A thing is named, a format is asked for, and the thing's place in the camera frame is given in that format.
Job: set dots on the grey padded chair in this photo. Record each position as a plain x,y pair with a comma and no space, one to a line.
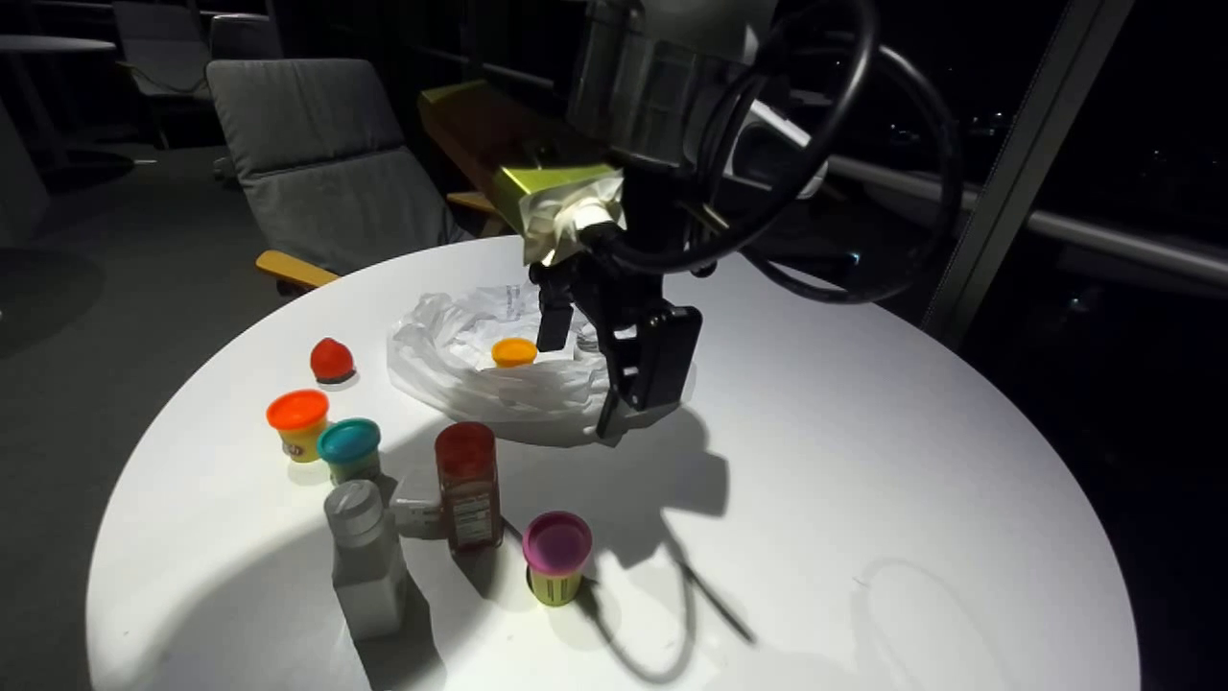
321,153

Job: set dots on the red-capped spice bottle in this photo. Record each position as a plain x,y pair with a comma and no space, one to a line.
465,482

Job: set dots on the dark grey office chair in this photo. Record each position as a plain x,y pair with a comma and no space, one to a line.
162,44

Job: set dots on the grey horizontal rail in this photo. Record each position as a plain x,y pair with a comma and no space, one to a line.
1101,234

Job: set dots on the clear plastic bag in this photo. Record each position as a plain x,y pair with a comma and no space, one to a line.
446,359

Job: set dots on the orange-lid dough tub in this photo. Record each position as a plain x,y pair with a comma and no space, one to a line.
299,414

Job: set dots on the light wooden armrest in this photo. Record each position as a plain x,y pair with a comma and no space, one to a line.
299,270

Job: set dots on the yellow dough tub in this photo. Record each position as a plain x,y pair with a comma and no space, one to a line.
516,349

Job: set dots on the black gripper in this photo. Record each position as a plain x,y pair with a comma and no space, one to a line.
640,273

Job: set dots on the grey slanted window post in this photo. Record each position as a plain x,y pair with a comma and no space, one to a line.
1021,153

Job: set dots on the clear bottle white cap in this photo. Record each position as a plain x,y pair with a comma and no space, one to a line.
364,549

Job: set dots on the teal-lid dough tub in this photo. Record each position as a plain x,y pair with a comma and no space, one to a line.
350,445

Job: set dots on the small red round container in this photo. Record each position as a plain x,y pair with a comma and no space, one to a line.
337,360

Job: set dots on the purple-lid dough tub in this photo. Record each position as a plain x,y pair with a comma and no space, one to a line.
560,549

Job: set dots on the small clear cube box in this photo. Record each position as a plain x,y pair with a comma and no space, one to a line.
418,519

